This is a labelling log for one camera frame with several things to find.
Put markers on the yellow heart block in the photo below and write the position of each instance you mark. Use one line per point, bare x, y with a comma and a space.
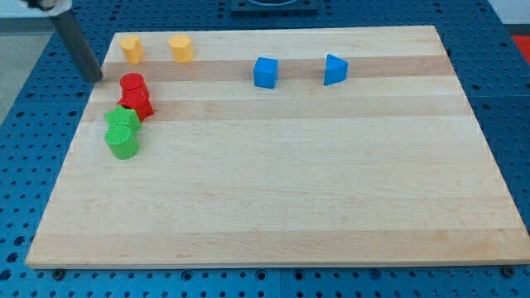
132, 49

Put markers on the yellow hexagon block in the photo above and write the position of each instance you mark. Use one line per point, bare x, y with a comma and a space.
181, 48

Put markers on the blue cube block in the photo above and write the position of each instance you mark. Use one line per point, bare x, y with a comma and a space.
265, 72

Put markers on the blue triangle block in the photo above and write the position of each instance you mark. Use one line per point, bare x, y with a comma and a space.
336, 70

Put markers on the wooden board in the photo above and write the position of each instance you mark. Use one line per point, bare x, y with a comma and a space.
387, 168

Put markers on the red star block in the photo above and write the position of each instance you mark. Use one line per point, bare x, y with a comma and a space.
139, 101

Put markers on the red cylinder block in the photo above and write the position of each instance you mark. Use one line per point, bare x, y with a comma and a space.
133, 85

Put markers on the green star block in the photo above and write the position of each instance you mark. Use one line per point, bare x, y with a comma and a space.
122, 116

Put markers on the green cylinder block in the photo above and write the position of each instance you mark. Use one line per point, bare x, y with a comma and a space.
121, 141

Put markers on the grey pusher rod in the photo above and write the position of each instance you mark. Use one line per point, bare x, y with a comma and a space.
72, 36

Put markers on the red object at edge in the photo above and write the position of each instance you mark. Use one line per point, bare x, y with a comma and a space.
523, 44

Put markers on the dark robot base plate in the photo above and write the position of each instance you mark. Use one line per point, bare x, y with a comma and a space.
273, 6

